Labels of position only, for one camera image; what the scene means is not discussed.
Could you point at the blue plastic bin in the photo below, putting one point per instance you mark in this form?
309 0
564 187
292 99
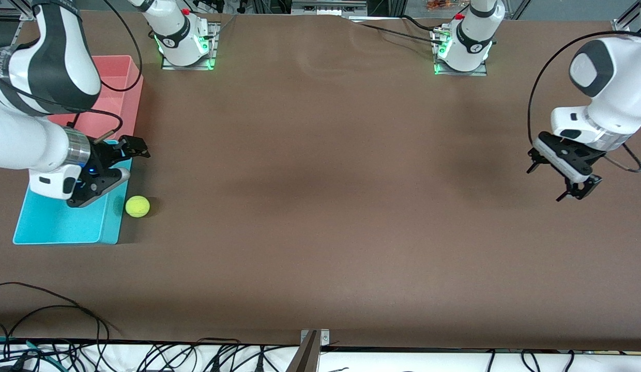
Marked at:
62 222

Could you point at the black power plug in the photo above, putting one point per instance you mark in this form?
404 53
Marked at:
260 362
215 364

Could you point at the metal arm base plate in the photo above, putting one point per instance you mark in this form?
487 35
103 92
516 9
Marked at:
188 67
460 74

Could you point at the grey metal bar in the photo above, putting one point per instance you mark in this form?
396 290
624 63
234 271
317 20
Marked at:
306 356

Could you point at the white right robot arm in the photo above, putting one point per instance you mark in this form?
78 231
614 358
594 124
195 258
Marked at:
51 62

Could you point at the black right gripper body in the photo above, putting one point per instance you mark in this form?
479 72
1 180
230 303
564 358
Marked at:
104 155

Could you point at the pink plastic bin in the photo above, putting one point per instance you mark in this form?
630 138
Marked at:
121 103

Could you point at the grey metal rack unit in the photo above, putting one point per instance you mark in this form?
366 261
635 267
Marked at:
325 8

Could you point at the yellow tennis ball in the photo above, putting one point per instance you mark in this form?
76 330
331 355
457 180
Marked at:
137 206

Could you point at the small metal bracket plate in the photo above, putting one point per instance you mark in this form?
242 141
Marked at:
324 337

